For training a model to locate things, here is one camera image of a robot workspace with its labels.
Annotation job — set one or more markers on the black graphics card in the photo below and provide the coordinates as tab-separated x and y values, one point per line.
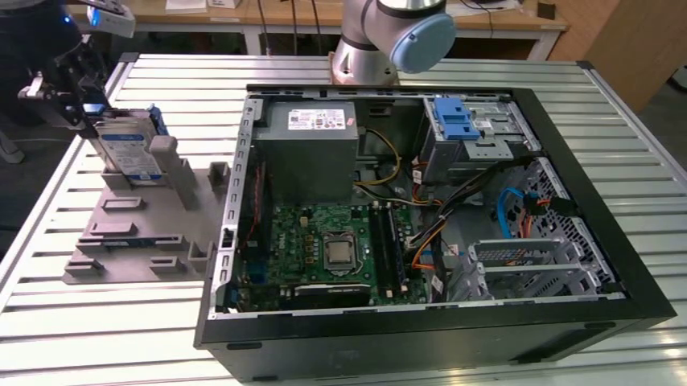
332	295

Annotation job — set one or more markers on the black PC case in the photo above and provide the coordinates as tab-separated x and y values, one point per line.
374	346

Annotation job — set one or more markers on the metal optical drive cage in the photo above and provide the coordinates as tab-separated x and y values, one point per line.
482	157

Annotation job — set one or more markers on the grey parts rack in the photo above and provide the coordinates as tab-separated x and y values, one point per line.
144	225

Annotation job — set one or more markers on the black RAM slot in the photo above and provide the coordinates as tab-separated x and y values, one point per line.
378	249
396	249

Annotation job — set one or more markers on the grey power supply unit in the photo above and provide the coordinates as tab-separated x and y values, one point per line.
305	161

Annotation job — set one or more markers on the brown cardboard panel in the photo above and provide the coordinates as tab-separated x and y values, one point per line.
627	48

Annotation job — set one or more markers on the blue plastic drive latch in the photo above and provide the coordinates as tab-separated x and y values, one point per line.
453	118

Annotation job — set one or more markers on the green motherboard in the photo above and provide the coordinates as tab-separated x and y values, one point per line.
300	257

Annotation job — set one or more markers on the white paper sheet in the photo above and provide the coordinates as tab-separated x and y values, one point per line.
184	4

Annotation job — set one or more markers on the silver CPU in socket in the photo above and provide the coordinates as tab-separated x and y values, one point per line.
338	251

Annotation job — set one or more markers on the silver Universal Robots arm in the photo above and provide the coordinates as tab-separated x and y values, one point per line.
369	60

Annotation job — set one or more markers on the metal disk bay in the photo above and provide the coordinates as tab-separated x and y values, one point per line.
536	265

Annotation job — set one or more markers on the wooden desk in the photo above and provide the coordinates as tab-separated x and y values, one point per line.
214	18

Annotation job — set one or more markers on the hard disk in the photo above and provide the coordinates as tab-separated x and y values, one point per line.
128	153

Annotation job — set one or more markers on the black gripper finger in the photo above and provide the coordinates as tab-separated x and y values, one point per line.
40	90
93	80

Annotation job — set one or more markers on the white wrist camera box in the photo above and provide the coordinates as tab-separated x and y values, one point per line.
114	20

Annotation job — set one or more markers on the small white box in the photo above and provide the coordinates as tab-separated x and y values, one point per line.
228	3

